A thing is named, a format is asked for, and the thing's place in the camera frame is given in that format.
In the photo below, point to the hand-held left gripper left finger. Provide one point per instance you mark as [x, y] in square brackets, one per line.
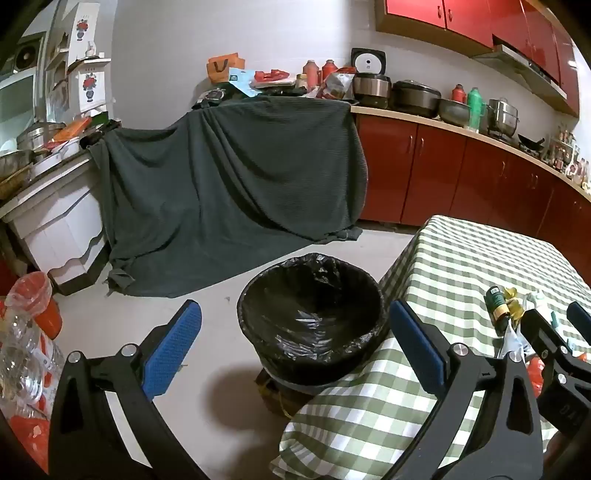
[178, 341]

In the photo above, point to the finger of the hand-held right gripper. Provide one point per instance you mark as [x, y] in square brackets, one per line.
[581, 316]
[542, 330]

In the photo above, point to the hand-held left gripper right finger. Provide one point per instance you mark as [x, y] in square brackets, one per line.
[415, 346]

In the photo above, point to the red wrapper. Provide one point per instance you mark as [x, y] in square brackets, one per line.
[535, 374]

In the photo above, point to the yellow snack wrapper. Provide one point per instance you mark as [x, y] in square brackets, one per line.
[513, 297]

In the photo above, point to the small green bottle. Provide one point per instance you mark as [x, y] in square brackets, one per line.
[496, 307]

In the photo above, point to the black-lined trash bin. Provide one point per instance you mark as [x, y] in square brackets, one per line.
[314, 286]

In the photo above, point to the green checked tablecloth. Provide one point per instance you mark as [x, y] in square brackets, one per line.
[461, 258]

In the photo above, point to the clear plastic bottle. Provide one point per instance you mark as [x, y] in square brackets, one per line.
[23, 350]

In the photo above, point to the row of seasoning bottles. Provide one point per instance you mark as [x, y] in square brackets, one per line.
[568, 152]

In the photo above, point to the dark green cloth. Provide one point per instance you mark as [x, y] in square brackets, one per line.
[231, 184]

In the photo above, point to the white side cabinet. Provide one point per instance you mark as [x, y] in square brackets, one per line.
[55, 221]

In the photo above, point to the red plastic bag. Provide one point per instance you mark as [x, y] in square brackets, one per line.
[30, 438]

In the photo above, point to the red lower kitchen cabinets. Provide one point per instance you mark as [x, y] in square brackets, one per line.
[438, 170]

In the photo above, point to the black wok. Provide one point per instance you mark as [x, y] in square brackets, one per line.
[531, 143]

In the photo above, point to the steel steamer pot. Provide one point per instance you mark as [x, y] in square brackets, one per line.
[503, 117]

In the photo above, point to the green thermos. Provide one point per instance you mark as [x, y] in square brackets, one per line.
[474, 108]

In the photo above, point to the grey steel bowl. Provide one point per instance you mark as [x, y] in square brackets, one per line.
[455, 113]

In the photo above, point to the black cooking pot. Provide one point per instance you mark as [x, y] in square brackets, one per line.
[415, 101]

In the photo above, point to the steel pot with lid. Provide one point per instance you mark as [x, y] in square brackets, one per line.
[39, 136]

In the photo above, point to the small red thermos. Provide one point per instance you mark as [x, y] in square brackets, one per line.
[458, 93]

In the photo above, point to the steel range hood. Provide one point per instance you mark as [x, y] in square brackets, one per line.
[521, 64]

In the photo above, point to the silver rice cooker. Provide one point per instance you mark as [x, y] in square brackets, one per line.
[371, 90]

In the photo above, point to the light blue paper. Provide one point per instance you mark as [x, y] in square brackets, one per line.
[242, 83]

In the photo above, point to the vase print box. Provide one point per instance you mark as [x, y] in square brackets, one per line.
[92, 87]
[84, 27]

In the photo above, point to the red snack bag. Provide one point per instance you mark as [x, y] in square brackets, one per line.
[334, 85]

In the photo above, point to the orange paper bag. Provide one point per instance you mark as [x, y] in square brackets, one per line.
[224, 67]

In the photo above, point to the red flat packet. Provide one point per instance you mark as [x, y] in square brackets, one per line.
[272, 74]

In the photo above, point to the tall red thermos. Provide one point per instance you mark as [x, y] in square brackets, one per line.
[328, 71]

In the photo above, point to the orange thermos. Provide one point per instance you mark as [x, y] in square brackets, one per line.
[311, 74]

